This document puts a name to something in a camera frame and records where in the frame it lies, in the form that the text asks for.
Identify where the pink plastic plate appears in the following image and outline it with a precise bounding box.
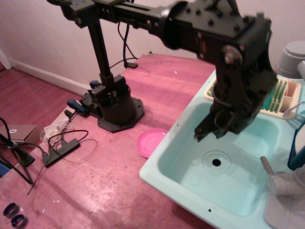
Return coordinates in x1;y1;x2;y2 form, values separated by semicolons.
137;128;168;158

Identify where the brown cardboard box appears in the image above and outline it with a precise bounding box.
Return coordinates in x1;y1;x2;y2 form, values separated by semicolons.
0;125;42;149

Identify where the clear plastic cup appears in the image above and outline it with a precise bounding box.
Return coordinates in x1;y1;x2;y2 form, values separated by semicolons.
40;120;71;144

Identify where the teal toy sink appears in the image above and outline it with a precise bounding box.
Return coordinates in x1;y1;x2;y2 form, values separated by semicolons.
139;73;305;229

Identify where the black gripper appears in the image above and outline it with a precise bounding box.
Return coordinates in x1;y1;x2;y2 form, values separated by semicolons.
193;54;278;143

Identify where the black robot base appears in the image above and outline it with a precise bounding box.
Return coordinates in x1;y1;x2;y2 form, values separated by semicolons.
80;74;144;133

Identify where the black power adapter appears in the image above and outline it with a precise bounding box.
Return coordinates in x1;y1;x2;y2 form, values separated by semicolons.
13;148;35;167

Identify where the black ring far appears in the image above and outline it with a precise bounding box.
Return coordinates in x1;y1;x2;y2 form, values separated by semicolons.
2;203;19;218

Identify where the black usb hub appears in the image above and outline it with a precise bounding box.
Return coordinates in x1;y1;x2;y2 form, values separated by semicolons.
42;138;81;168

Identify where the lavender utensil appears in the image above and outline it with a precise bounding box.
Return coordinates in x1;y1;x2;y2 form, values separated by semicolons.
283;101;304;115

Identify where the black ring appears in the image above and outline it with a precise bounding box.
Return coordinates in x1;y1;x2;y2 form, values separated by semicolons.
10;214;26;228
2;203;19;218

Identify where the cream dish rack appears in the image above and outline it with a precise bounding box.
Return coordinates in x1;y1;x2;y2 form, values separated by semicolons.
203;77;302;120

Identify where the grey toy faucet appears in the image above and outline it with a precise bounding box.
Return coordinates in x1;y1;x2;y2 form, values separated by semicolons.
260;156;305;199

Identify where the grey cylindrical container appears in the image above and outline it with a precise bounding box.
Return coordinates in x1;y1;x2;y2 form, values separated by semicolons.
275;41;305;80

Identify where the black ring near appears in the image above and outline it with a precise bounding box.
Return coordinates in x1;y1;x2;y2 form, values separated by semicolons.
10;214;26;228

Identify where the teal plate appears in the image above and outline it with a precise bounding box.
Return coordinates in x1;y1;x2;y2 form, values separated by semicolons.
261;95;273;111

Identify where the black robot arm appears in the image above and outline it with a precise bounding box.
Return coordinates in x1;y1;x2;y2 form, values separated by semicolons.
51;0;278;141

